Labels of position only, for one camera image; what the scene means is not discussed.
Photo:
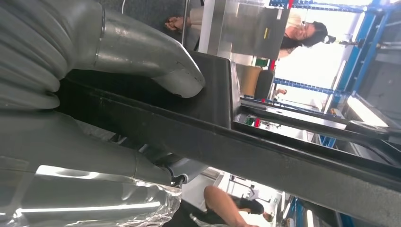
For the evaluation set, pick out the cardboard box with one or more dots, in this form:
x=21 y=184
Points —
x=250 y=80

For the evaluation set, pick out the person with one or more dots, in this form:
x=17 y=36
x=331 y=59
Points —
x=219 y=203
x=313 y=33

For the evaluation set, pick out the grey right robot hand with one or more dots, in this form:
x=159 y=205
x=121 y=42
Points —
x=141 y=53

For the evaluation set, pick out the blue metal shelf rack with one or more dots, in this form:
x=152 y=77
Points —
x=357 y=53

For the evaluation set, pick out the stainless steel table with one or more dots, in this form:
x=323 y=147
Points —
x=250 y=34

